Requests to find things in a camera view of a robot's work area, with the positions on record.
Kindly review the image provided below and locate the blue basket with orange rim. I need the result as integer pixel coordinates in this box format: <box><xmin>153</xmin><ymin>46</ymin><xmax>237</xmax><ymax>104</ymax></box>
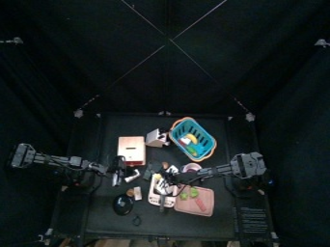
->
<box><xmin>167</xmin><ymin>116</ymin><xmax>218</xmax><ymax>162</ymax></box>

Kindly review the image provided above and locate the pink cutting board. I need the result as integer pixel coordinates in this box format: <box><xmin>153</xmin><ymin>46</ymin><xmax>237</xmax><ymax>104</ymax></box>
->
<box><xmin>173</xmin><ymin>185</ymin><xmax>216</xmax><ymax>218</ymax></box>

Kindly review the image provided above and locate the white dish rack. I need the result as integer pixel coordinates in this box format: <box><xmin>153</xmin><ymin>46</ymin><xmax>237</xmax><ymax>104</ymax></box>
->
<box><xmin>147</xmin><ymin>173</ymin><xmax>179</xmax><ymax>208</ymax></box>

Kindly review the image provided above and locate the white toy knife block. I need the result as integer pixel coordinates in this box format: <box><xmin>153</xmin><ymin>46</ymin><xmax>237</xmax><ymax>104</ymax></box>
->
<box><xmin>145</xmin><ymin>127</ymin><xmax>171</xmax><ymax>149</ymax></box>

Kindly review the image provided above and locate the yellow toy banana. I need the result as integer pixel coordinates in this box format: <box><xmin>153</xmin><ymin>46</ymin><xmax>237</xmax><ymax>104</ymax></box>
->
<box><xmin>185</xmin><ymin>133</ymin><xmax>201</xmax><ymax>145</ymax></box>

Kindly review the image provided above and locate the pink toy bowl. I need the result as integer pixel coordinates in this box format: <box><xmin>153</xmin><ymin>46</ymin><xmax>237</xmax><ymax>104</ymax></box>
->
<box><xmin>179</xmin><ymin>162</ymin><xmax>203</xmax><ymax>174</ymax></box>

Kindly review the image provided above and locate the red toy carrot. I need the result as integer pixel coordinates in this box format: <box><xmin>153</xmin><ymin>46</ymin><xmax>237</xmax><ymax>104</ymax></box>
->
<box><xmin>194</xmin><ymin>198</ymin><xmax>207</xmax><ymax>213</ymax></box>

